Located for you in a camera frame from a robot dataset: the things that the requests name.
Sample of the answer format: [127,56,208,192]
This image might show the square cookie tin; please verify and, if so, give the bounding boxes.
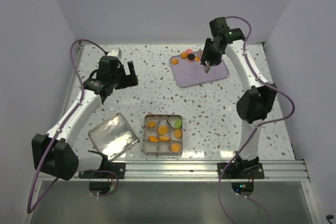
[142,114,184,157]

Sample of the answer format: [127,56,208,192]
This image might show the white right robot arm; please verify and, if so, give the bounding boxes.
[201,17,277,178]

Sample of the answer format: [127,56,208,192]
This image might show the orange round sandwich cookie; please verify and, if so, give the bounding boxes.
[171,143,181,152]

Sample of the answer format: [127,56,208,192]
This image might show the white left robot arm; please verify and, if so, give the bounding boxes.
[32,56,139,180]

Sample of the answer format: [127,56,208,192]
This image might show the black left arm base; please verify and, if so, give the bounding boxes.
[78,162,126,179]

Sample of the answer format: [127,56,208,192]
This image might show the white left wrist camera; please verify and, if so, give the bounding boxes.
[107,48,122,59]

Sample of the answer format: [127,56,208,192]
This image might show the silver tin lid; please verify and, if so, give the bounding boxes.
[88,113,140,161]

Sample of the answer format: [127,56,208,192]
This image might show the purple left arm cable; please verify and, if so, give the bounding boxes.
[26,39,108,214]

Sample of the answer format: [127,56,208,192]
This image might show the orange swirl cookie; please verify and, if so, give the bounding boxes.
[171,59,179,65]
[181,52,187,59]
[174,129,182,138]

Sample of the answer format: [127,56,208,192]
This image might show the orange fish cookie front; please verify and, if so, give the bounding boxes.
[149,136,159,143]

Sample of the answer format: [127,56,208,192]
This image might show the green round cookie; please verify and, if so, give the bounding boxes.
[174,119,182,129]

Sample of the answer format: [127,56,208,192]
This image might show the orange round cookie front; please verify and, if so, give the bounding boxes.
[159,136,170,142]

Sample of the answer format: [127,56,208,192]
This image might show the orange swirl cookie top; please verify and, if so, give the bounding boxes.
[181,52,187,59]

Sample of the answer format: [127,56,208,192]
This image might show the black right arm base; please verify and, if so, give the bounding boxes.
[216,152,265,180]

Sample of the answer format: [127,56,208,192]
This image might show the aluminium front rail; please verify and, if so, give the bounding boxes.
[34,157,308,183]

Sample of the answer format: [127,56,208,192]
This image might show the orange chip cookie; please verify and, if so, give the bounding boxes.
[157,126,169,135]

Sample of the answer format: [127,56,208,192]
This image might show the black sandwich cookie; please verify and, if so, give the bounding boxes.
[187,54,195,62]

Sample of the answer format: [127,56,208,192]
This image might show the metal serving tongs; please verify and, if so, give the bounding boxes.
[205,61,211,73]

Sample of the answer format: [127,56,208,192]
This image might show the orange flower cookie front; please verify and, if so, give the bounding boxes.
[147,121,156,128]

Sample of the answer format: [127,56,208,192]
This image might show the lavender cookie tray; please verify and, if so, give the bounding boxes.
[169,55,229,88]

